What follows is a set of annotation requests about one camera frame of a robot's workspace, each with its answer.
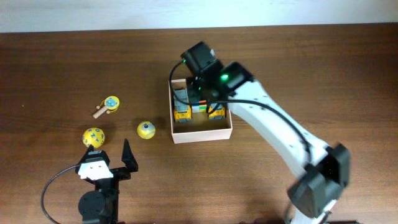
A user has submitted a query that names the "yellow grey toy mixer truck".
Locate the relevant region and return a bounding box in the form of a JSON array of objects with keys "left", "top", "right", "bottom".
[{"left": 208, "top": 103, "right": 226, "bottom": 119}]

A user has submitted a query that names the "small colourful puzzle cube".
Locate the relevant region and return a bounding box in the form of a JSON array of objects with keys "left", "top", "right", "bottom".
[{"left": 192, "top": 100, "right": 207, "bottom": 113}]

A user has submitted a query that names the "yellow wooden rattle drum toy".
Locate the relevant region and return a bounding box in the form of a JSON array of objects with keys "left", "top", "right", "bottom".
[{"left": 93, "top": 96, "right": 121, "bottom": 119}]

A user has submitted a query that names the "yellow ball with blue letters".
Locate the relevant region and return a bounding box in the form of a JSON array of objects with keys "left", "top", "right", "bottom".
[{"left": 82, "top": 128, "right": 105, "bottom": 148}]

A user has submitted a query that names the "yellow grey toy dump truck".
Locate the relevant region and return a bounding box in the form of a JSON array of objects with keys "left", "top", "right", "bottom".
[{"left": 174, "top": 89, "right": 192, "bottom": 123}]

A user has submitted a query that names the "beige open cardboard box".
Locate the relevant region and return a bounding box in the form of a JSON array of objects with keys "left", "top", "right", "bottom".
[{"left": 169, "top": 90, "right": 233, "bottom": 144}]

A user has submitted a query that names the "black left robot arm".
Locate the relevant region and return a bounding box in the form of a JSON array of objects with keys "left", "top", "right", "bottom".
[{"left": 75, "top": 139, "right": 139, "bottom": 224}]

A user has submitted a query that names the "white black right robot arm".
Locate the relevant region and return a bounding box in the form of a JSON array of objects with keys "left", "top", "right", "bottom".
[{"left": 181, "top": 42, "right": 351, "bottom": 223}]

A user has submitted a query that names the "yellow grey minion ball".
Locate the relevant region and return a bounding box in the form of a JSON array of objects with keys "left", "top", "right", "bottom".
[{"left": 137, "top": 121, "right": 156, "bottom": 139}]

